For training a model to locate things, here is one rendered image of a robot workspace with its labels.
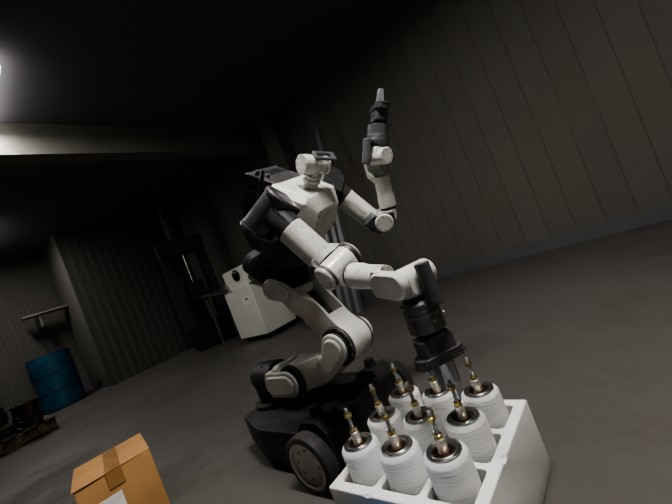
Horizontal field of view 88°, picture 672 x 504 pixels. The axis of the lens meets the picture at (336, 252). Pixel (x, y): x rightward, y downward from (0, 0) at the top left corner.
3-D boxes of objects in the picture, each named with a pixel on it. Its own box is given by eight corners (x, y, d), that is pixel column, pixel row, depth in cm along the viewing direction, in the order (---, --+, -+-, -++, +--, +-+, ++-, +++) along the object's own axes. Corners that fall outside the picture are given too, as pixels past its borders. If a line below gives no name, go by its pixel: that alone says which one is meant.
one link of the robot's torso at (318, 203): (222, 257, 129) (232, 162, 112) (272, 230, 158) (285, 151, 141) (292, 289, 121) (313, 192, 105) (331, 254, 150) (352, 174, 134)
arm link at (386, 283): (406, 303, 76) (366, 297, 87) (432, 288, 81) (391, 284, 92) (400, 275, 75) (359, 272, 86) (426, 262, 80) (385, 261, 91)
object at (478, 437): (523, 489, 78) (493, 413, 78) (491, 514, 75) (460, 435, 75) (492, 469, 87) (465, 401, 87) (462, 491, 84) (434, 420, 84)
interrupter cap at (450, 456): (442, 436, 77) (441, 433, 77) (470, 446, 71) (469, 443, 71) (419, 457, 73) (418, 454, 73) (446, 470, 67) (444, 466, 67)
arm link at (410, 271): (396, 321, 82) (378, 276, 82) (425, 303, 88) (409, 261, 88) (432, 318, 73) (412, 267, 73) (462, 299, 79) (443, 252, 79)
